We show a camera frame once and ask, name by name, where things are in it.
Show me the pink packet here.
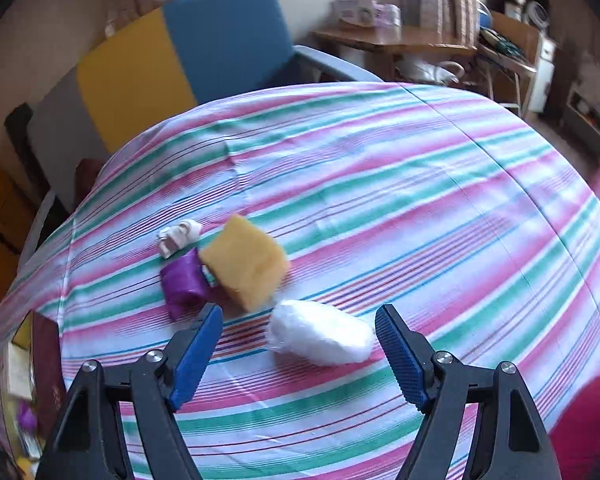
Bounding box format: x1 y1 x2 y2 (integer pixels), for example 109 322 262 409
372 4 402 29

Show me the blue yellow grey chair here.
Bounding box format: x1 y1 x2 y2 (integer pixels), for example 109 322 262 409
27 10 198 211

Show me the yellow sponge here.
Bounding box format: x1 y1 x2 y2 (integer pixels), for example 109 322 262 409
199 214 290 312

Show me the red cloth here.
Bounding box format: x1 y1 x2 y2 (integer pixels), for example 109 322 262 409
550 375 600 480

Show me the dark red storage box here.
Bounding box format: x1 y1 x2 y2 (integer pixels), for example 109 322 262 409
0 310 68 466

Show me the white cloth roll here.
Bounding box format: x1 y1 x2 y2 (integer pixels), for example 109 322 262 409
157 220 202 260

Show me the dark red cushion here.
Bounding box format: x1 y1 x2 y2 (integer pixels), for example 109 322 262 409
75 158 107 212

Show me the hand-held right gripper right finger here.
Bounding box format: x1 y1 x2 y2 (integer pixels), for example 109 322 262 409
375 304 563 480

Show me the white bed rail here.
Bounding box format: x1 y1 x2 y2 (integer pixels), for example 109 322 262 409
19 190 57 267

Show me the white printed carton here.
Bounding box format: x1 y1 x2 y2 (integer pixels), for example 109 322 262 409
331 0 376 24

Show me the large white plastic bag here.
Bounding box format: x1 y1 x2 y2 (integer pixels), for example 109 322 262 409
266 300 375 366

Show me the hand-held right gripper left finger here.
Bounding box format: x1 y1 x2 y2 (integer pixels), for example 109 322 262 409
34 302 224 480

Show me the purple packet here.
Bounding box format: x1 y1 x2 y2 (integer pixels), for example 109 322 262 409
160 247 218 322

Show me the brown wooden cabinet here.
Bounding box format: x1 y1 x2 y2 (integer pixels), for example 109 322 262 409
0 139 37 283

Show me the blue armchair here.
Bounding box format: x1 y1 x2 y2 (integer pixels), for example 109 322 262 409
162 0 383 106

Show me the wooden desk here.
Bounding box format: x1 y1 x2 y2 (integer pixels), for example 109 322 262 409
310 25 478 82

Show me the white plastic bag with handles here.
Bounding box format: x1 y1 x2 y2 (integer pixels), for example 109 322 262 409
397 57 461 87

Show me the striped bedsheet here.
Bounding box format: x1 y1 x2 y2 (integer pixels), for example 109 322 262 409
0 81 600 480

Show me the white cabinet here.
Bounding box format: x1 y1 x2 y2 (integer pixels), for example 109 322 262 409
529 37 557 114

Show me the wooden shelf rack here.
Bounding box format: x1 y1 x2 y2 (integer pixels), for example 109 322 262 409
476 10 542 112

